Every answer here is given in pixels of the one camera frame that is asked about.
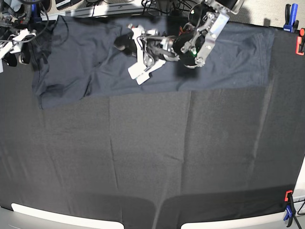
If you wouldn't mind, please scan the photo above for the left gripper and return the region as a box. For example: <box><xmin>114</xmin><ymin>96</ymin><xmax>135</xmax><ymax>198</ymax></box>
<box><xmin>114</xmin><ymin>33</ymin><xmax>180</xmax><ymax>63</ymax></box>

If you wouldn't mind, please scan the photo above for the dark navy t-shirt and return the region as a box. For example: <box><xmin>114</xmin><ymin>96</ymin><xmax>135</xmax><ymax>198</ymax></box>
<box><xmin>30</xmin><ymin>16</ymin><xmax>275</xmax><ymax>109</ymax></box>

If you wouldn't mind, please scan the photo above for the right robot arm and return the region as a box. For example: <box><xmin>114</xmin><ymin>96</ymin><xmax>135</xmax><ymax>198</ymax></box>
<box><xmin>0</xmin><ymin>0</ymin><xmax>31</xmax><ymax>67</ymax></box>

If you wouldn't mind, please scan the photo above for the blue bar clamp far left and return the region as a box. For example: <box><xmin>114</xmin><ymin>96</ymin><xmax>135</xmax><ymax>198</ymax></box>
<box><xmin>30</xmin><ymin>0</ymin><xmax>42</xmax><ymax>23</ymax></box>

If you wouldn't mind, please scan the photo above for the blue bar clamp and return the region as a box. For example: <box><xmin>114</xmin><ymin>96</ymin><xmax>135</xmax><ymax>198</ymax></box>
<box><xmin>283</xmin><ymin>3</ymin><xmax>299</xmax><ymax>33</ymax></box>
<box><xmin>30</xmin><ymin>0</ymin><xmax>42</xmax><ymax>23</ymax></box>

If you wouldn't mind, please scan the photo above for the black table cover cloth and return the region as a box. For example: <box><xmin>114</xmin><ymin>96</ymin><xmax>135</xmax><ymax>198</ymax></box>
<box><xmin>0</xmin><ymin>16</ymin><xmax>305</xmax><ymax>229</ymax></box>

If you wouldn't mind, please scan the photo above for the blue bar clamp far right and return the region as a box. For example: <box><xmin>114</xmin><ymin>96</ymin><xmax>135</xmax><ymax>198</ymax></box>
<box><xmin>283</xmin><ymin>3</ymin><xmax>299</xmax><ymax>33</ymax></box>

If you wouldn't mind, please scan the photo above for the orange clamp far right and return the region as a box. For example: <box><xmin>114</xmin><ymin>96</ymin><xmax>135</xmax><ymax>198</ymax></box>
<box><xmin>295</xmin><ymin>28</ymin><xmax>305</xmax><ymax>56</ymax></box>

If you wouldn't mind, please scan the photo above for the blue orange clamp near right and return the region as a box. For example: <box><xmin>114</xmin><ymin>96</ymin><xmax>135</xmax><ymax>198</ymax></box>
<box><xmin>283</xmin><ymin>190</ymin><xmax>302</xmax><ymax>229</ymax></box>

